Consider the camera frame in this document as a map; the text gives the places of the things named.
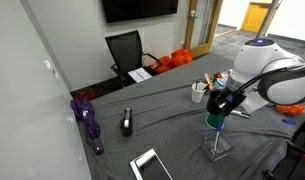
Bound grey tablecloth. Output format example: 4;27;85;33
76;52;305;180

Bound wooden block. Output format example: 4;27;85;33
204;73;216;91

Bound clear acrylic box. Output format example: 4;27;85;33
200;129;235;163

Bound wooden glass door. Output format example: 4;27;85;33
184;0;224;58

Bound crumpled orange bag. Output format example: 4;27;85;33
275;103;305;117

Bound red item on floor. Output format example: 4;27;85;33
75;88;98;101

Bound green plastic cup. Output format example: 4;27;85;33
205;113;227;130

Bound round blue tin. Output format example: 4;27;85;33
213;77;228;90

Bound black mesh office chair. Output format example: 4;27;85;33
104;29;163;88

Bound clear tray with tins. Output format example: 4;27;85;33
205;70;232;93

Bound small orange plastic bag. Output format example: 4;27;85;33
151;55;173;74

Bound blue marker pen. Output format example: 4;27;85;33
213;121;224;153

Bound black marker blue cap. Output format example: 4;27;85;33
229;109;252;120

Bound silver flat device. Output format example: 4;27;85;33
129;148;174;180

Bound purple folded umbrella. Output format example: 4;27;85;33
70;97;105;155

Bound white paper cup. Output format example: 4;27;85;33
191;81;208;104

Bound black wall television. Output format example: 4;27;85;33
101;0;180;24

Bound white paper sheet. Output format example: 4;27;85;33
127;67;153;83

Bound small blue clip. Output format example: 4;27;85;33
281;118;298;126

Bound black markers in cup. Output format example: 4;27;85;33
194;79;210;92

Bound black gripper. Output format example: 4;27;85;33
216;87;247;117

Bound black tape dispenser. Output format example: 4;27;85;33
119;107;134;137

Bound metal partition post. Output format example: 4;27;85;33
255;0;282;40

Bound yellow wooden door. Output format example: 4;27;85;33
240;1;274;34

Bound large orange plastic bag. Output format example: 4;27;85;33
170;48;194;70

